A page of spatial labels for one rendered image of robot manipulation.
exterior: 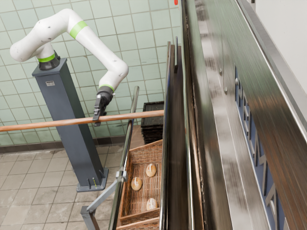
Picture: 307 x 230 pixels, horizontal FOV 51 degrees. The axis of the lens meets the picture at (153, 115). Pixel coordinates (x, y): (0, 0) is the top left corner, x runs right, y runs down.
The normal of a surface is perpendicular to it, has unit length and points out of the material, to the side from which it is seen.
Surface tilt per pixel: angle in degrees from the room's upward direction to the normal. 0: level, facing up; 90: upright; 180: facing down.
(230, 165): 0
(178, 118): 13
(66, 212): 0
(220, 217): 70
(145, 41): 90
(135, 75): 90
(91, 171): 90
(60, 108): 90
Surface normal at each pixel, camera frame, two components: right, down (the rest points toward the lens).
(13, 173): -0.15, -0.80
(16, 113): -0.05, 0.59
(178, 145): 0.07, -0.80
